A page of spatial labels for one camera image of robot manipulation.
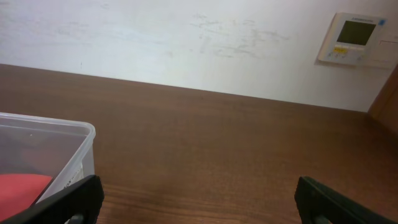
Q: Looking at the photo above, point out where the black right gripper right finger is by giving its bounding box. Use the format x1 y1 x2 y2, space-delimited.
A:
294 176 397 224

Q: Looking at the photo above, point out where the clear plastic container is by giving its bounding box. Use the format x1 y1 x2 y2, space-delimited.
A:
1 113 96 206

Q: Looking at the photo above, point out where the white wall control panel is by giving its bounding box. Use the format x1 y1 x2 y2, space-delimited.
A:
318 12 397 68

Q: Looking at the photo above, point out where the orange scraper wooden handle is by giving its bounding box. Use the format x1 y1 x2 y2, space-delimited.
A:
1 174 52 220

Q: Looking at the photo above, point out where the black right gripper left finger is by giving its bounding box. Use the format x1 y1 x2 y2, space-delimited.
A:
3 175 104 224

